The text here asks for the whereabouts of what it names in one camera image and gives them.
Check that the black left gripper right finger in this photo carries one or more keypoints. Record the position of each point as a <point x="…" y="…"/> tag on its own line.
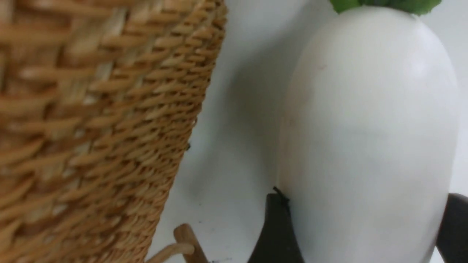
<point x="452" y="240"/>

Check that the white radish with leaves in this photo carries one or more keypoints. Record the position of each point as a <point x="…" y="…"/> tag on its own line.
<point x="368" y="135"/>

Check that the woven wicker basket green lining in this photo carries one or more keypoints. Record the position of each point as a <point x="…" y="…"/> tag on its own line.
<point x="98" y="101"/>

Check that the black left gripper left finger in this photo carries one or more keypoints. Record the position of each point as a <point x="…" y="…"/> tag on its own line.
<point x="277" y="241"/>

